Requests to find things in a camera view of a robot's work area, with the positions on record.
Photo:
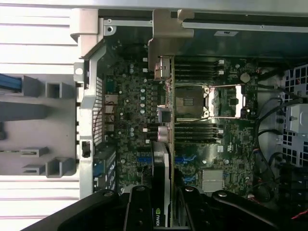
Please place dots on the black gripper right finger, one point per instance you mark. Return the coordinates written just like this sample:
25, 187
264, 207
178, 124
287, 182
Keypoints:
195, 211

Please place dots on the silver chipset heatsink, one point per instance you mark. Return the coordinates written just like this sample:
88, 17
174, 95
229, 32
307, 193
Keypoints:
213, 180

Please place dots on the perforated metal drive cage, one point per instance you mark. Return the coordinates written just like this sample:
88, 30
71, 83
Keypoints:
296, 113

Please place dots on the black RAM slot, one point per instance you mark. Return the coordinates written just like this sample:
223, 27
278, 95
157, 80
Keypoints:
197, 61
197, 141
197, 131
197, 77
197, 125
197, 66
197, 72
197, 136

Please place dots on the grey parts rack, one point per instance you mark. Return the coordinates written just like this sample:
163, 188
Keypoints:
57, 115

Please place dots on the silver socket cover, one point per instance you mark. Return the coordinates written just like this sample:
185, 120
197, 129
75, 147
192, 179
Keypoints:
240, 101

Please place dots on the round coin cell battery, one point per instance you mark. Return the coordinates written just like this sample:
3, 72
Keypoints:
245, 77

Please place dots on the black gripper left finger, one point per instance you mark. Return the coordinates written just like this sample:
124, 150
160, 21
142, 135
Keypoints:
139, 211

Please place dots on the hard disk with blue carrier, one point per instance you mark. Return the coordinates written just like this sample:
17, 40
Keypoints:
9, 83

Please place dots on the dark grey PC case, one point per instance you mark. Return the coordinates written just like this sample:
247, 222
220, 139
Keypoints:
89, 72

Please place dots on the blue expansion slot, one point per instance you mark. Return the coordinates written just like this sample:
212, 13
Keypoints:
144, 159

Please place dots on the CPU socket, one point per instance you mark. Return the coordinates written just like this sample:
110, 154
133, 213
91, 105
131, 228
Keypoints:
190, 102

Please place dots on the green motherboard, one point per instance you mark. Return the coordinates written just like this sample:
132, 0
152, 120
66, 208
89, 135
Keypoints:
130, 96

